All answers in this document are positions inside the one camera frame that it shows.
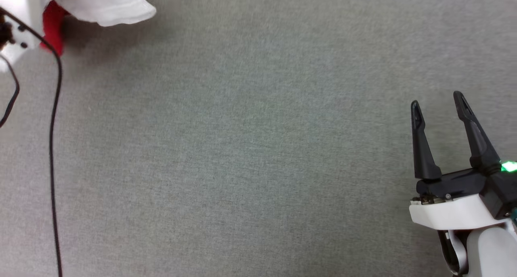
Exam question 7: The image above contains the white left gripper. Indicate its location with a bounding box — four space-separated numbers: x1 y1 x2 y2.
0 0 46 74

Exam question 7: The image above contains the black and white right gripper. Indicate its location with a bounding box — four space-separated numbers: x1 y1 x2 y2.
409 90 517 231

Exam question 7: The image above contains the red and white garment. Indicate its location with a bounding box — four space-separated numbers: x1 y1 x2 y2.
40 0 157 56

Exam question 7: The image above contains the short looped black cable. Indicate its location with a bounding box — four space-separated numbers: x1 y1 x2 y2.
0 54 20 127

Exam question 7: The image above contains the long black cable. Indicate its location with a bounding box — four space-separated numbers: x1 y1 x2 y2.
0 8 63 277

